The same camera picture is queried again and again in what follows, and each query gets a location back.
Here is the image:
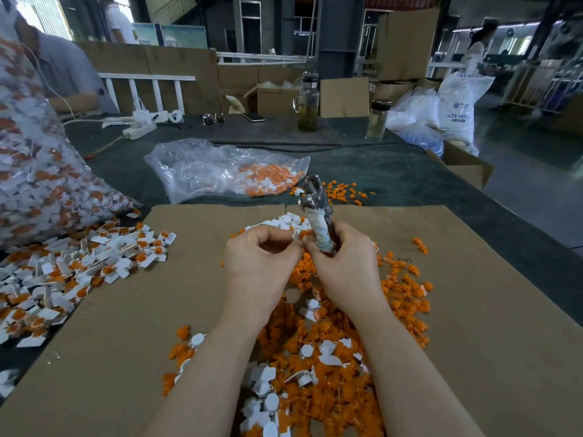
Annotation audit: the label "scatter of orange offcuts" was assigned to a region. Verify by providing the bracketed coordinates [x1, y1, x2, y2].
[323, 180, 375, 206]

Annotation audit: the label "silver red-handled pliers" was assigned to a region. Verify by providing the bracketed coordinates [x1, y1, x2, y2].
[298, 174, 337, 253]

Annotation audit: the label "flat brown cardboard panel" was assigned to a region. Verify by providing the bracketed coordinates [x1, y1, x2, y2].
[319, 77, 371, 119]

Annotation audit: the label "white metal rack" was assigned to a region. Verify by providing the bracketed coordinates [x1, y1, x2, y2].
[503, 57, 583, 111]

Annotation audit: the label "brown cardboard sheet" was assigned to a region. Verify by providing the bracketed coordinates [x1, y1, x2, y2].
[283, 205, 583, 437]
[0, 205, 289, 437]

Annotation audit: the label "row of upright cardboard sheets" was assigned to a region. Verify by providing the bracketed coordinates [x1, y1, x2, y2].
[77, 42, 311, 117]

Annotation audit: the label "large clear bag of seals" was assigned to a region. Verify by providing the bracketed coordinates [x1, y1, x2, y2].
[0, 18, 142, 251]

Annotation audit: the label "dark steel pillar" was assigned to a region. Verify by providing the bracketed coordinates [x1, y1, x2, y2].
[317, 0, 366, 80]

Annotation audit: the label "pile of assembled white-orange parts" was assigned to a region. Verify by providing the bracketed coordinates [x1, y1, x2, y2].
[0, 212, 178, 401]

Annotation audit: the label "pile of orange and white parts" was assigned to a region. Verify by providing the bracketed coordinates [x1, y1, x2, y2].
[162, 212, 435, 437]

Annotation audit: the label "white power strip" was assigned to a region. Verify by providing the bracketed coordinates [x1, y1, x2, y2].
[102, 110, 185, 141]

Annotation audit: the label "person's right forearm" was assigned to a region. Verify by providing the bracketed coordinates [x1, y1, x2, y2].
[350, 300, 486, 437]

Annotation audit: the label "person's right hand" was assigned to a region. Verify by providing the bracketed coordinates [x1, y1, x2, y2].
[303, 221, 388, 315]

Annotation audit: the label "person's left hand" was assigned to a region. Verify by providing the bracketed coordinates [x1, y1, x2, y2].
[223, 225, 302, 322]

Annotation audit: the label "tall brown cardboard box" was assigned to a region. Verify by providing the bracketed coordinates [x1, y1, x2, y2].
[375, 7, 440, 82]

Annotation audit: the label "glass tea jar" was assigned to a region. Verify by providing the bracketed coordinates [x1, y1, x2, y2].
[294, 73, 322, 133]

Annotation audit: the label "small clear plastic bag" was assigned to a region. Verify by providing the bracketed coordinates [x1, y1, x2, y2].
[145, 138, 312, 204]

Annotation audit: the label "person's left forearm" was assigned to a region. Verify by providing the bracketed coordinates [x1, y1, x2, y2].
[144, 312, 270, 437]

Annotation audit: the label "clear blue plastic bag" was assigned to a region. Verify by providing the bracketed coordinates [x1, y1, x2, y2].
[386, 88, 446, 157]

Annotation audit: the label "open brown cardboard box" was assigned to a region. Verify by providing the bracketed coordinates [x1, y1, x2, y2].
[427, 141, 496, 190]

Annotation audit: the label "white woven sack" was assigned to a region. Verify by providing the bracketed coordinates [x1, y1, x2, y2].
[438, 70, 497, 155]

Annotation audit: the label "white railing frame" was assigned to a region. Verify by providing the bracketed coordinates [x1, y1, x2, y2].
[98, 73, 197, 117]

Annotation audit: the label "open cardboard box with paper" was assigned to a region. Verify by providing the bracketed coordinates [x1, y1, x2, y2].
[242, 80, 306, 117]

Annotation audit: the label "glass bottle with black lid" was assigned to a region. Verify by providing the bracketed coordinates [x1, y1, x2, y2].
[366, 100, 392, 141]

